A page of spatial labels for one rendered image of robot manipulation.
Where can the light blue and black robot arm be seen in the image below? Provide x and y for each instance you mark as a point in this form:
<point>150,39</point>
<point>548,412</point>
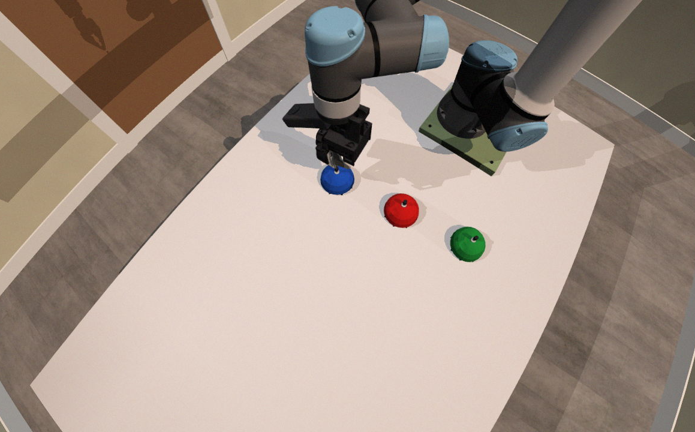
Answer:
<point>486,96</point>

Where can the blue dome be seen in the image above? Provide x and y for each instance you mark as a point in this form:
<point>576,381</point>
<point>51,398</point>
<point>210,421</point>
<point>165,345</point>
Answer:
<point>337,181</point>

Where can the red dome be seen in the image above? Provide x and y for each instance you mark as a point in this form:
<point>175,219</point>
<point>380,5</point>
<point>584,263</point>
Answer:
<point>401,210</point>

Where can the green dome bell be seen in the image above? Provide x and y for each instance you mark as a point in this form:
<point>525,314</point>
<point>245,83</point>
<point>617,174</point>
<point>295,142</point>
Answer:
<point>467,244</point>

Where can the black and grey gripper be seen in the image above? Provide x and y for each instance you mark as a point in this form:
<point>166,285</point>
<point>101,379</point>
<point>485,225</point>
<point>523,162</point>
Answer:
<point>350,137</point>

